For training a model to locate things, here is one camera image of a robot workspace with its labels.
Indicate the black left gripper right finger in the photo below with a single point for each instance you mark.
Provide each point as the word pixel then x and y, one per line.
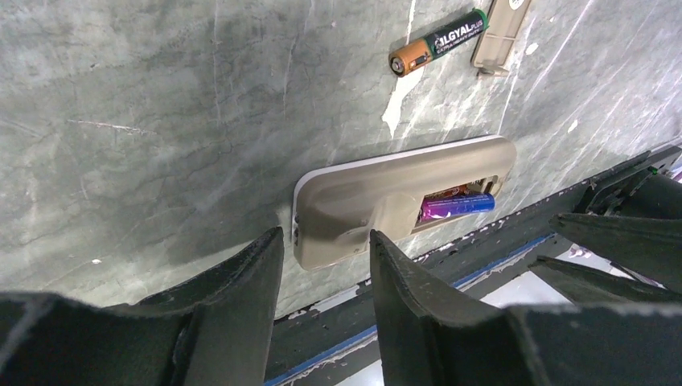
pixel 433 334

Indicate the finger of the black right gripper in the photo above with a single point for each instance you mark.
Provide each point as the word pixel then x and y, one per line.
pixel 651 247
pixel 582 284

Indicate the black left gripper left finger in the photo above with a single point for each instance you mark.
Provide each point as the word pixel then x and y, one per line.
pixel 212 329

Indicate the blue purple battery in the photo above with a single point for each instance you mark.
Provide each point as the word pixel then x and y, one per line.
pixel 438 207

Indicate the white remote control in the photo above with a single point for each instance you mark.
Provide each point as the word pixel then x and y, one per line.
pixel 335 207

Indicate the beige battery compartment cover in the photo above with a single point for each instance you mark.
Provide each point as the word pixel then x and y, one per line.
pixel 492 51

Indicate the black copper battery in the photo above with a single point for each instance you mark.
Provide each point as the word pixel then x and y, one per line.
pixel 434 45

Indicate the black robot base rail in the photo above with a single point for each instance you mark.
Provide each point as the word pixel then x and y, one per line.
pixel 332 339

